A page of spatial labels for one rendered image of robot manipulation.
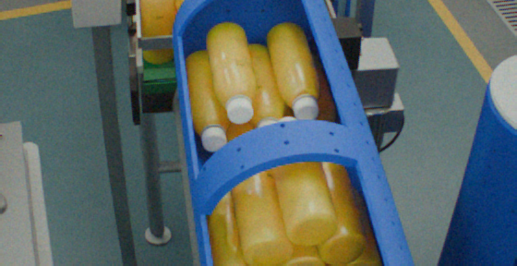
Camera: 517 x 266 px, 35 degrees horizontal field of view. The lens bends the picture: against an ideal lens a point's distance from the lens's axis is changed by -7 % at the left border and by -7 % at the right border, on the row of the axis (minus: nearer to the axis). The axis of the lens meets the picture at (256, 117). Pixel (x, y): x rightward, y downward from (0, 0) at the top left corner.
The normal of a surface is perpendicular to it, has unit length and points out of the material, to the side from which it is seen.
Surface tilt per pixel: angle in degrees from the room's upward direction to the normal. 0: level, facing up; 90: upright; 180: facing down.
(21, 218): 0
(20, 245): 0
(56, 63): 0
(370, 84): 90
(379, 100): 90
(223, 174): 45
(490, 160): 90
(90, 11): 90
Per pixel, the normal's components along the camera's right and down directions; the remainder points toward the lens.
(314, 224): 0.14, 0.69
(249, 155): -0.44, -0.65
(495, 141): -0.91, 0.26
